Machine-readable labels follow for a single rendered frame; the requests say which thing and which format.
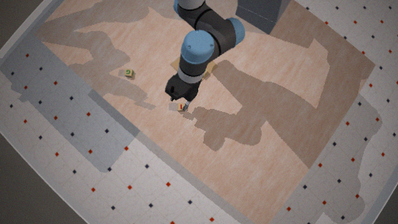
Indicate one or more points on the tan square mat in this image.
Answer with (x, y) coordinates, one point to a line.
(210, 67)

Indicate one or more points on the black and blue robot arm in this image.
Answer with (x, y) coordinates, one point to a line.
(198, 45)

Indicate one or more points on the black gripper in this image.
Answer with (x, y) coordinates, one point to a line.
(181, 85)

